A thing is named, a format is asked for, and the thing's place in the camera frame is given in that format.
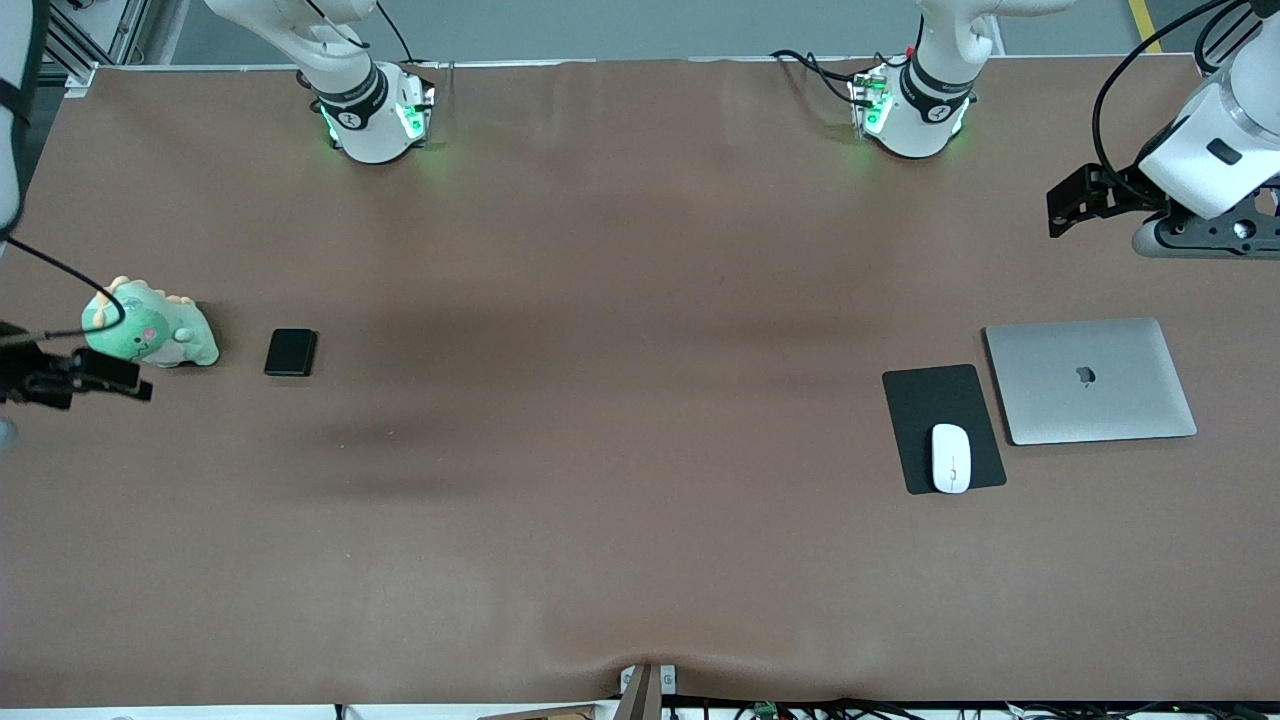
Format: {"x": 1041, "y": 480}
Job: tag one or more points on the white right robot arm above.
{"x": 365, "y": 130}

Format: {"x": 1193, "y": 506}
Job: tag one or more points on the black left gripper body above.
{"x": 1127, "y": 188}

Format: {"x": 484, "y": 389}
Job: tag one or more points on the green plush dinosaur toy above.
{"x": 140, "y": 330}

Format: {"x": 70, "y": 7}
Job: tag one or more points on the black mouse pad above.
{"x": 925, "y": 420}

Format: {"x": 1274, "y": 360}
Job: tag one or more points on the aluminium frame structure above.
{"x": 100, "y": 35}

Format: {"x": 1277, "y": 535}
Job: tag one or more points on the white computer mouse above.
{"x": 951, "y": 458}

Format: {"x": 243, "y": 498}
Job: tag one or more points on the silver laptop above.
{"x": 1090, "y": 385}

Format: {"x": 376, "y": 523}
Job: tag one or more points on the brown table cover sheet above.
{"x": 640, "y": 550}

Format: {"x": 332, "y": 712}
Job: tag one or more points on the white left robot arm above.
{"x": 915, "y": 130}

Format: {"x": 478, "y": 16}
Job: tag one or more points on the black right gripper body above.
{"x": 40, "y": 380}

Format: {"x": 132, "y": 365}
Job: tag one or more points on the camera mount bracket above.
{"x": 645, "y": 690}

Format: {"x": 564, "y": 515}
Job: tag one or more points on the black phone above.
{"x": 291, "y": 353}

